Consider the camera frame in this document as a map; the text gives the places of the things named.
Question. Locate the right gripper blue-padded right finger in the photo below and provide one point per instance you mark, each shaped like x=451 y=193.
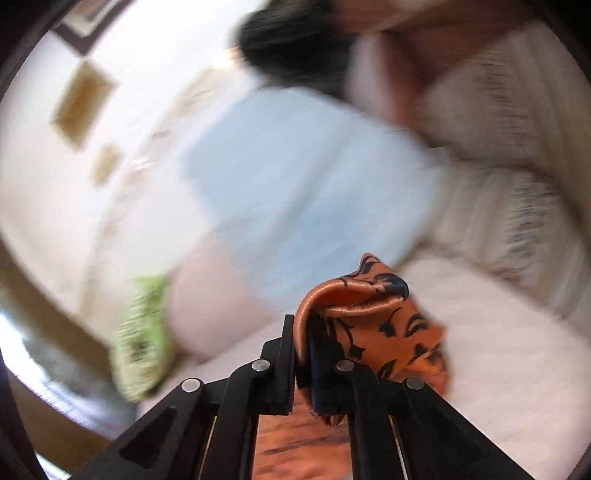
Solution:
x=398 y=430

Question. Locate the wooden door with glass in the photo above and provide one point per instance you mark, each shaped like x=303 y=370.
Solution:
x=58 y=374

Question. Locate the black furry garment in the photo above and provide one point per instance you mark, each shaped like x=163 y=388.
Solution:
x=295 y=44

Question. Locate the striped floral cushion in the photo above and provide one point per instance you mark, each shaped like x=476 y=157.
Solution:
x=516 y=119

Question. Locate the green white patterned pillow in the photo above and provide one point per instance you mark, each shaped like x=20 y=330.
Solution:
x=143 y=353

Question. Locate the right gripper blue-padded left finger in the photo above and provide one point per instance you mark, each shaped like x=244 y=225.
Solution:
x=205 y=430

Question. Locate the beige wall switch plate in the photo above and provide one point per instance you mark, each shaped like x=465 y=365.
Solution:
x=106 y=162

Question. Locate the framed wall picture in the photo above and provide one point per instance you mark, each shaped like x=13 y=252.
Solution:
x=80 y=104

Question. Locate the orange black floral blouse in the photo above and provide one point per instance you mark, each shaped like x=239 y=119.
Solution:
x=372 y=316

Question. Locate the pink quilted bolster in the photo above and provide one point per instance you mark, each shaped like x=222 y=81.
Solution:
x=211 y=308

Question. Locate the light blue pillow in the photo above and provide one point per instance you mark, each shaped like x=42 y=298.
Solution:
x=298 y=187

